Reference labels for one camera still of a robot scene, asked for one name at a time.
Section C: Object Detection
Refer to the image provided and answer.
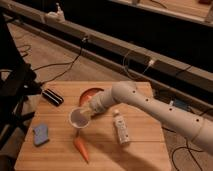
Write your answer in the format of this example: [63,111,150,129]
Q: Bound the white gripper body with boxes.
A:
[89,91,111,114]

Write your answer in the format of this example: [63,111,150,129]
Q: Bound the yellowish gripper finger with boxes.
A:
[80,107,93,120]

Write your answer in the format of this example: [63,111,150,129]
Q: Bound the white ceramic cup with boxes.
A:
[69,108,90,129]

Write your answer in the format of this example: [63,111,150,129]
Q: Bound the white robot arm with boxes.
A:
[80,81,213,156]

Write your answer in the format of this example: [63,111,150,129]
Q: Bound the orange ceramic bowl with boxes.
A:
[79,88,102,106]

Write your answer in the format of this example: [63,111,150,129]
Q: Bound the orange toy carrot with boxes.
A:
[73,131,89,163]

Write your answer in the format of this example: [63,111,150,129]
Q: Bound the white plastic bottle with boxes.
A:
[113,110,130,145]

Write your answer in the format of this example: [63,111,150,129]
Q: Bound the black rectangular box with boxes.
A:
[42,89,64,106]

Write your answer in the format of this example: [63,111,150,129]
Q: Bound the blue sponge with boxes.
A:
[33,124,49,146]

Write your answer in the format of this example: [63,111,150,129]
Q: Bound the blue box on floor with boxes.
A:
[173,99,189,111]

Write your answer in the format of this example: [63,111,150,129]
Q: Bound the black floor cable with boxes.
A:
[14,36,89,85]

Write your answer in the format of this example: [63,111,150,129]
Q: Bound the grey metal rail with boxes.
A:
[0,0,213,91]

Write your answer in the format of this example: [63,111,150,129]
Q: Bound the black camera tripod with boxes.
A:
[0,12,41,150]

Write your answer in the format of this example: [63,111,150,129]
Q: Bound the white device on rail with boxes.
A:
[45,3,65,22]

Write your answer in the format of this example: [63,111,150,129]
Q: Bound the black cables at right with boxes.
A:
[161,106,213,171]

